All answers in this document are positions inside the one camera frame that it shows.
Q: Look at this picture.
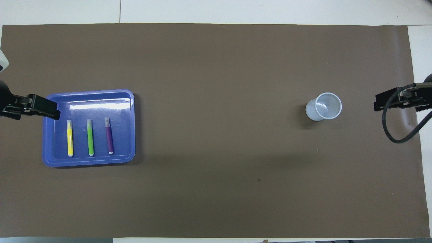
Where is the green marker pen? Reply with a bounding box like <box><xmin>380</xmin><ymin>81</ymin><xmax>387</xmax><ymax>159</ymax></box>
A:
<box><xmin>87</xmin><ymin>119</ymin><xmax>95</xmax><ymax>156</ymax></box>

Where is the purple marker pen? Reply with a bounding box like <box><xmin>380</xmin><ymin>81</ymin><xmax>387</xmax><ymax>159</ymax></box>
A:
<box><xmin>105</xmin><ymin>117</ymin><xmax>114</xmax><ymax>155</ymax></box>

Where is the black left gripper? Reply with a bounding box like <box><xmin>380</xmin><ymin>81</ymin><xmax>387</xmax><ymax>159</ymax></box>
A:
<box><xmin>0</xmin><ymin>80</ymin><xmax>61</xmax><ymax>120</ymax></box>

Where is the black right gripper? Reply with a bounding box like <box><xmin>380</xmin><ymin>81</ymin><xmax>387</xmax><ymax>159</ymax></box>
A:
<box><xmin>374</xmin><ymin>74</ymin><xmax>432</xmax><ymax>112</ymax></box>

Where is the yellow marker pen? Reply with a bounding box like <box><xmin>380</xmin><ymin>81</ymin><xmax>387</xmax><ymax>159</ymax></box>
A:
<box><xmin>66</xmin><ymin>120</ymin><xmax>74</xmax><ymax>157</ymax></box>

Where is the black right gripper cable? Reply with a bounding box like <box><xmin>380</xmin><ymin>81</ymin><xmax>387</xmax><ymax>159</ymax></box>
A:
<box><xmin>382</xmin><ymin>83</ymin><xmax>432</xmax><ymax>144</ymax></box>

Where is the brown table mat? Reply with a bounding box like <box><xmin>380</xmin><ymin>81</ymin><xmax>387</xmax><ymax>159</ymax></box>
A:
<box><xmin>0</xmin><ymin>23</ymin><xmax>431</xmax><ymax>238</ymax></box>

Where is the translucent plastic cup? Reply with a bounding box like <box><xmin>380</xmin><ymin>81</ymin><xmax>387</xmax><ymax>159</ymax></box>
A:
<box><xmin>305</xmin><ymin>92</ymin><xmax>342</xmax><ymax>122</ymax></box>

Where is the blue plastic tray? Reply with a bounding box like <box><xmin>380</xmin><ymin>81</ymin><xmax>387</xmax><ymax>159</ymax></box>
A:
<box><xmin>42</xmin><ymin>89</ymin><xmax>136</xmax><ymax>168</ymax></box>

